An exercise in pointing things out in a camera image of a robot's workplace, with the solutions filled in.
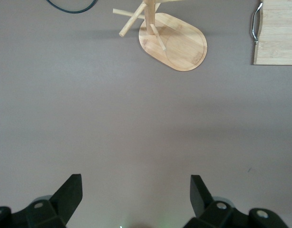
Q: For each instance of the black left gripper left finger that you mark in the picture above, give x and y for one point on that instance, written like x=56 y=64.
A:
x=55 y=209

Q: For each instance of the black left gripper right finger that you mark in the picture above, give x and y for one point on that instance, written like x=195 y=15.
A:
x=207 y=211

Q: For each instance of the wooden cup rack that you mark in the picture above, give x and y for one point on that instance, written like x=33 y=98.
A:
x=184 y=47

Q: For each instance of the wooden cutting board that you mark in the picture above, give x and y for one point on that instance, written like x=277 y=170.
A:
x=276 y=35

